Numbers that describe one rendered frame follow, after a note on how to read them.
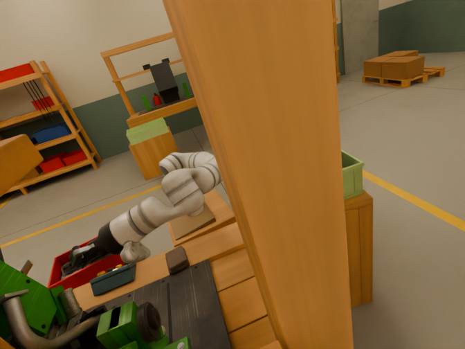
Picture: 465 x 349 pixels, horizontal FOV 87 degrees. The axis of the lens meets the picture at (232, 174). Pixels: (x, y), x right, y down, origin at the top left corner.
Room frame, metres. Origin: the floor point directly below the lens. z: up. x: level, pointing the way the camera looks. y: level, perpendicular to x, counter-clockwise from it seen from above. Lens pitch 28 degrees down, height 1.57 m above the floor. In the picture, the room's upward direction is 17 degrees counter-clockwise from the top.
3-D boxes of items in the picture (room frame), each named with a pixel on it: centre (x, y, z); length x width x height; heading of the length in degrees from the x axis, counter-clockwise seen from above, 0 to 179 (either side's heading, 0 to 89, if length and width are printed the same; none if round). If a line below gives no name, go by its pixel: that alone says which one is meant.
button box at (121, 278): (0.72, 0.55, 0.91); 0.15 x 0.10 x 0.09; 98
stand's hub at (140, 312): (0.34, 0.25, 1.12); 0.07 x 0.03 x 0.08; 8
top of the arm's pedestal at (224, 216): (1.07, 0.24, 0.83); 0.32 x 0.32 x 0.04; 15
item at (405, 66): (4.87, -3.87, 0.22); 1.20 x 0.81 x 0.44; 3
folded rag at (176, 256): (0.72, 0.30, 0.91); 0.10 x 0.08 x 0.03; 16
